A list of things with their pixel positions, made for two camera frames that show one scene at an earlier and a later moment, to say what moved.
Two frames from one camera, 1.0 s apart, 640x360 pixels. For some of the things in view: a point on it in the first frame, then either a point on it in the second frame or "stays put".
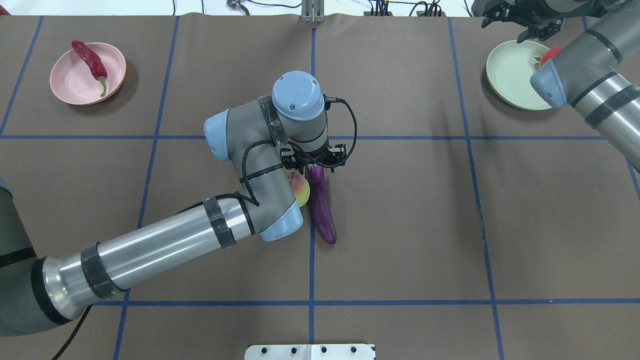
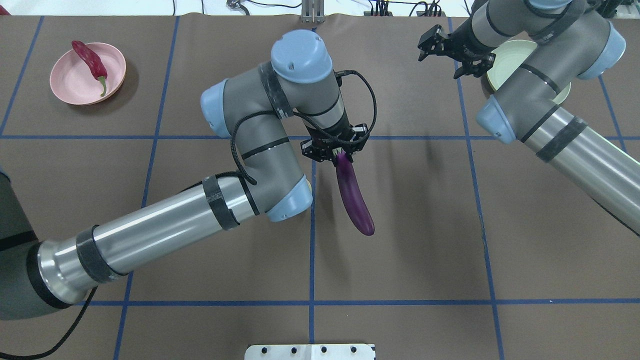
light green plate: [509, 69] stays put
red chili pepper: [96, 64] stays put
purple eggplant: [321, 210] → [357, 198]
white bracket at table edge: [310, 352] stays put
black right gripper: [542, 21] → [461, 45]
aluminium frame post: [312, 11] stays put
